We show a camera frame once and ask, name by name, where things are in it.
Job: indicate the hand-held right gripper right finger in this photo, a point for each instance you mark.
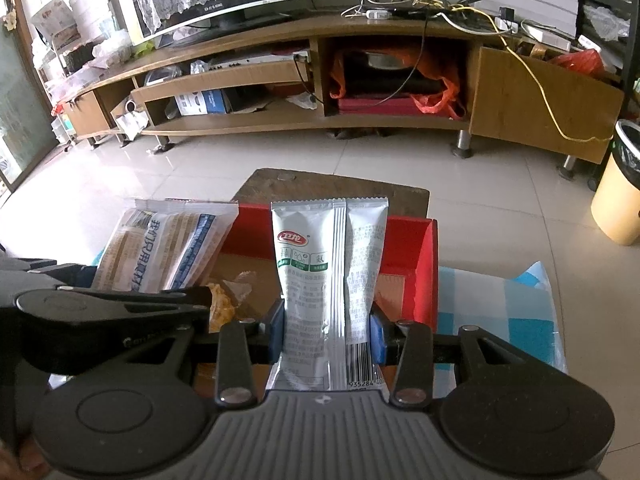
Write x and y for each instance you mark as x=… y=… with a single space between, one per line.
x=378 y=336

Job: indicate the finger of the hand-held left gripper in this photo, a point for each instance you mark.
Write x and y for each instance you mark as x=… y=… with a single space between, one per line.
x=65 y=274
x=115 y=305

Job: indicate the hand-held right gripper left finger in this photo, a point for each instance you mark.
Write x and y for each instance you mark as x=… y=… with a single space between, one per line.
x=276 y=332

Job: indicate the waffle packet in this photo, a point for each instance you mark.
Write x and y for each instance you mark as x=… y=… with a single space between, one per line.
x=223 y=306

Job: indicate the large clear bread packet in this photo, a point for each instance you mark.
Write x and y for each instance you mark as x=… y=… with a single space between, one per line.
x=160 y=245

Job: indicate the red cardboard box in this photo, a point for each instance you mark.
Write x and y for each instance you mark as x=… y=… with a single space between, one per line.
x=420 y=270

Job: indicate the blue white checkered tablecloth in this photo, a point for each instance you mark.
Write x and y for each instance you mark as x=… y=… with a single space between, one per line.
x=500 y=310

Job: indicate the brown wooden stool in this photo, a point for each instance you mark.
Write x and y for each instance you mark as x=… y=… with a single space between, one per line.
x=330 y=187

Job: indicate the blue white carton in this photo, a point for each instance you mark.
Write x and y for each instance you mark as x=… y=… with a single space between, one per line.
x=202 y=102

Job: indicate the flat red box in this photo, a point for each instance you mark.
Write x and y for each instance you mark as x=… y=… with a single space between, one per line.
x=380 y=106

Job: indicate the orange plastic bag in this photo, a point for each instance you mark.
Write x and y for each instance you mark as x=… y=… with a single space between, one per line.
x=440 y=90

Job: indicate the white set-top box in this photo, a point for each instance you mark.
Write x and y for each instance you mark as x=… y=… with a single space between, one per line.
x=250 y=64

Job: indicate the cream trash bin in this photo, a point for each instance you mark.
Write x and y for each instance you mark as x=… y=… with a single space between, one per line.
x=617 y=200

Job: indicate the wooden television stand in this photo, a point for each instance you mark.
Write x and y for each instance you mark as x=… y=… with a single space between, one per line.
x=530 y=95

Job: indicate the white power strip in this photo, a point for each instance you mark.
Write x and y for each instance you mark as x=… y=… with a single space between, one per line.
x=378 y=13

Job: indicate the red plastic bag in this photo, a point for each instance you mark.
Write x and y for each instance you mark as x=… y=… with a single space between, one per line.
x=580 y=62

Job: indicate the black storage rack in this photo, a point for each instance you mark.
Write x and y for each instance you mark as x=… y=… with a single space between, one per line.
x=607 y=5

